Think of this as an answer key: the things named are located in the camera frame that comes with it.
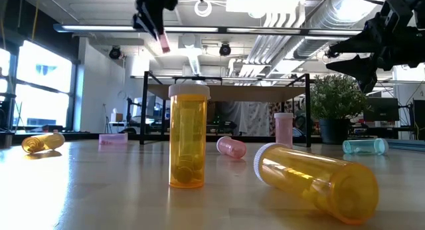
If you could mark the small cardboard box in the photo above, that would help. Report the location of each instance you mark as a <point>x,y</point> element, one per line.
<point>117,117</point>

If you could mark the green medicine bottle white cap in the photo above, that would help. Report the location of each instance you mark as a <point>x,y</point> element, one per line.
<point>363,147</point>

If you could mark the wooden shelf black metal legs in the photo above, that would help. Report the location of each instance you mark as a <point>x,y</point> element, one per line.
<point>232,93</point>

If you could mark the silver ventilation duct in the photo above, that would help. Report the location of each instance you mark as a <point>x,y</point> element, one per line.
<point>332,14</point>

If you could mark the black round ceiling spotlight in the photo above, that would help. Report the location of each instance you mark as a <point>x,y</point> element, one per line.
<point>115,53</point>
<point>225,50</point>

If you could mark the large bright window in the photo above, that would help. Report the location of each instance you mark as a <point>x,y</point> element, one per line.
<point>43,90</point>

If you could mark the orange medicine bottle white cap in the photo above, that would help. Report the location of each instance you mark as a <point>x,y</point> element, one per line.
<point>315,183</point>
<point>43,143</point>
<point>187,140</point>

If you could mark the white patterned hanging cloth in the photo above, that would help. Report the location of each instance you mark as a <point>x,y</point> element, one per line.
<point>252,118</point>

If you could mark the potted green plant dark pot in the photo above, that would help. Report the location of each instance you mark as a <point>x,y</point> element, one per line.
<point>335,100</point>

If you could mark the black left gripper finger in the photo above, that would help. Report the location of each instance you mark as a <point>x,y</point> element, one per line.
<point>142,22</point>
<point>157,19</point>

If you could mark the long linear ceiling light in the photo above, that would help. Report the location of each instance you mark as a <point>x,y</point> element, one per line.
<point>99,28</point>

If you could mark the black computer monitor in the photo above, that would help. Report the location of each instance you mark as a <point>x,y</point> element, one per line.
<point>420,117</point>
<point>382,109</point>

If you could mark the white ceiling air unit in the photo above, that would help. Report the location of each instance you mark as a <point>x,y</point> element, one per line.
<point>259,4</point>

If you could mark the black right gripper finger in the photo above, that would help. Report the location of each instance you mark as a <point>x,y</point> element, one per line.
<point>362,45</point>
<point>363,70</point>

